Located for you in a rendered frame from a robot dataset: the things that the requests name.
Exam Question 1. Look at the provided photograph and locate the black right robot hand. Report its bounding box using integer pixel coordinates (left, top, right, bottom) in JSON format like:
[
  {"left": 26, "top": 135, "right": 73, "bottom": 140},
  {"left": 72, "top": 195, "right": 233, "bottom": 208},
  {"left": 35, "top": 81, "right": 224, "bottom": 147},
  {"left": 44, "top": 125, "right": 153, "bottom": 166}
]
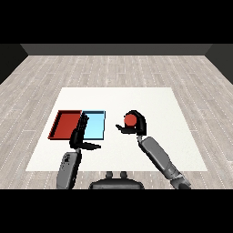
[{"left": 115, "top": 109, "right": 147, "bottom": 137}]

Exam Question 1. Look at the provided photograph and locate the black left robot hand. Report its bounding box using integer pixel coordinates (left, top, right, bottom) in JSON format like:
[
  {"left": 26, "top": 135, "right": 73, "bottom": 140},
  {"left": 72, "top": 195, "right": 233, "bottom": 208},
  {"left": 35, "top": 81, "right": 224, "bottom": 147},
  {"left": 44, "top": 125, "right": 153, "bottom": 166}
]
[{"left": 68, "top": 112, "right": 102, "bottom": 151}]

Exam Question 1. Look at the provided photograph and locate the red can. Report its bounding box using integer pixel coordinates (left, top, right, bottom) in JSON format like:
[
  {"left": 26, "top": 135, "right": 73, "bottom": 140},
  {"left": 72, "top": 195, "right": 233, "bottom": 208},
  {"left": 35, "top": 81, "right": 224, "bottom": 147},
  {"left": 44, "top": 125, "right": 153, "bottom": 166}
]
[{"left": 124, "top": 114, "right": 138, "bottom": 128}]

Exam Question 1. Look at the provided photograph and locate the red shallow open box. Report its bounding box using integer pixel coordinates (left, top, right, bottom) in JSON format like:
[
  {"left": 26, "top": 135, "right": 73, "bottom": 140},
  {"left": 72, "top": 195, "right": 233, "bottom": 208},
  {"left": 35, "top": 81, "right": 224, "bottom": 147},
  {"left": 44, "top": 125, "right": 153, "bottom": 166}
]
[{"left": 47, "top": 109, "right": 83, "bottom": 141}]

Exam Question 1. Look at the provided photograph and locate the light blue shallow open box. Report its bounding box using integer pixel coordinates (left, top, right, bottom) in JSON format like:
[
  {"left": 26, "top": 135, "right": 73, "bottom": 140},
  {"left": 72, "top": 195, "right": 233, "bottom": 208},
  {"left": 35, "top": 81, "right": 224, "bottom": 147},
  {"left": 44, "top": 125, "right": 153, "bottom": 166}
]
[{"left": 81, "top": 110, "right": 106, "bottom": 141}]

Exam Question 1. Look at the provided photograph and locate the dark grey robot body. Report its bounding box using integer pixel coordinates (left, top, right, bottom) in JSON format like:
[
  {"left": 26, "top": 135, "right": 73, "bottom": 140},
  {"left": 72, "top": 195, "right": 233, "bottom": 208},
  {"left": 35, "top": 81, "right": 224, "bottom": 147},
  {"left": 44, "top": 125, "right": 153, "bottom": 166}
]
[{"left": 88, "top": 171, "right": 146, "bottom": 190}]

